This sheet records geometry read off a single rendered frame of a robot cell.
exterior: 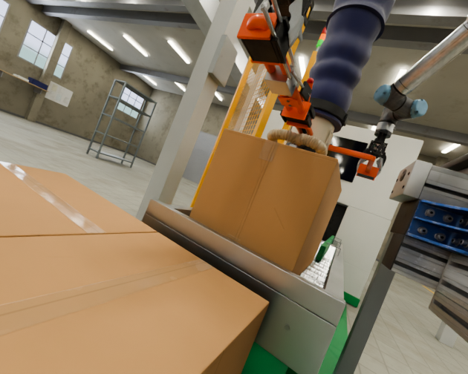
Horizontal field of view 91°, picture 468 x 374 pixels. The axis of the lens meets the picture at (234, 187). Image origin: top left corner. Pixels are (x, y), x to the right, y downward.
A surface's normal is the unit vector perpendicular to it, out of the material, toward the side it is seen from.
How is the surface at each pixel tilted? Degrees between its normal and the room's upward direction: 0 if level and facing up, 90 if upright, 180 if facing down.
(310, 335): 90
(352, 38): 75
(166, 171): 90
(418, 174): 90
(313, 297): 90
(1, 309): 0
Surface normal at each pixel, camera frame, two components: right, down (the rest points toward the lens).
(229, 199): -0.43, -0.16
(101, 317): 0.37, -0.93
